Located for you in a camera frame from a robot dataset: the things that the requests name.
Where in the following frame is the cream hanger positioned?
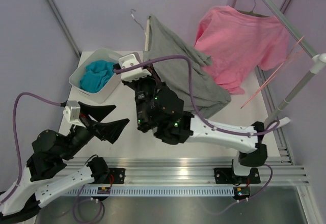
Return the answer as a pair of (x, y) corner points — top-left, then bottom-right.
(130, 9), (150, 51)

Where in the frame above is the slotted cable duct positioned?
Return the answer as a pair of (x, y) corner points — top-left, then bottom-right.
(63, 185), (235, 197)

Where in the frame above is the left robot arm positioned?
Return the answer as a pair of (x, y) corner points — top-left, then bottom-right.
(1, 101), (129, 223)

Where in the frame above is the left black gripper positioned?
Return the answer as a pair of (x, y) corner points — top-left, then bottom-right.
(60, 102), (130, 160)

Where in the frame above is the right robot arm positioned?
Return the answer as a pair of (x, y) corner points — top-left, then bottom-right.
(121, 68), (267, 182)

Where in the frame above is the white plastic bin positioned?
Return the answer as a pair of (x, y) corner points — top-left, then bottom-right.
(69, 48), (122, 104)

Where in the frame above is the clothes rack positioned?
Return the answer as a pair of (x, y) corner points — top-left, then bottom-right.
(229, 0), (326, 138)

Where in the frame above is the aluminium mounting rail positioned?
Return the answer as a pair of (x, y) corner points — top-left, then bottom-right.
(63, 157), (310, 186)

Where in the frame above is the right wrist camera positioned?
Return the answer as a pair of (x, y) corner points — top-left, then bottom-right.
(118, 52), (151, 82)

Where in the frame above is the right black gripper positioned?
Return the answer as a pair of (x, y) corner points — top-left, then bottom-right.
(123, 60), (168, 128)

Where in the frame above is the grey t shirt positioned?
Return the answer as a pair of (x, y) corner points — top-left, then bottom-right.
(143, 14), (231, 119)

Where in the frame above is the purple cable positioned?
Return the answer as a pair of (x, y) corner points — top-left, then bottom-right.
(0, 93), (67, 204)
(113, 54), (281, 137)

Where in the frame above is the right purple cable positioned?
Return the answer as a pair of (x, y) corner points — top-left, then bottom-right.
(113, 54), (281, 137)

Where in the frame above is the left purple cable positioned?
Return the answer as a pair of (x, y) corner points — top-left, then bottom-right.
(0, 93), (67, 204)

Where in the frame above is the pink t shirt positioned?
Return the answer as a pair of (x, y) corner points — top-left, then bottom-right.
(194, 6), (289, 95)

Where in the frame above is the pink wire hanger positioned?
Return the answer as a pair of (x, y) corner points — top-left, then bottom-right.
(240, 36), (305, 109)

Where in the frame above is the teal cloth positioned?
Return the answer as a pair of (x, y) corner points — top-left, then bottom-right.
(79, 60), (116, 93)

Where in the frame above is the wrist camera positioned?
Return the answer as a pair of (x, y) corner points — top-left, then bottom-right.
(118, 52), (151, 82)
(63, 101), (85, 127)

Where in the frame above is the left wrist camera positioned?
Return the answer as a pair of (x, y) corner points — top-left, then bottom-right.
(63, 101), (85, 127)

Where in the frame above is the dark hanger of pink shirt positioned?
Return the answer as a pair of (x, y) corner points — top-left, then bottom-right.
(239, 0), (270, 18)

